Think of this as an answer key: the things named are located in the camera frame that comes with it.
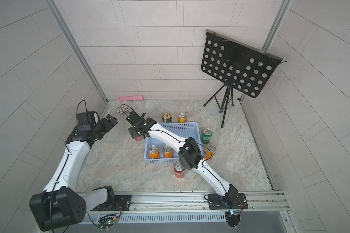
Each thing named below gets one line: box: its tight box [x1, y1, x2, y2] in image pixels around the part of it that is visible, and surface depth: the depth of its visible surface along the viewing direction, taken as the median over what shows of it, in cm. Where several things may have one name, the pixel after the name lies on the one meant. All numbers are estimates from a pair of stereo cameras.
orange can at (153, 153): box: [147, 144, 161, 160], surface depth 81 cm
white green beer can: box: [162, 112, 173, 124], surface depth 96 cm
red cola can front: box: [173, 161, 186, 179], surface depth 74 cm
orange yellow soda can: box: [177, 112, 188, 123], surface depth 96 cm
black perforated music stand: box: [200, 29, 287, 128], surface depth 77 cm
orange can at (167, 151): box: [162, 144, 175, 159], surface depth 81 cm
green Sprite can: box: [200, 127, 213, 145], surface depth 88 cm
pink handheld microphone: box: [116, 94, 144, 101], surface depth 118 cm
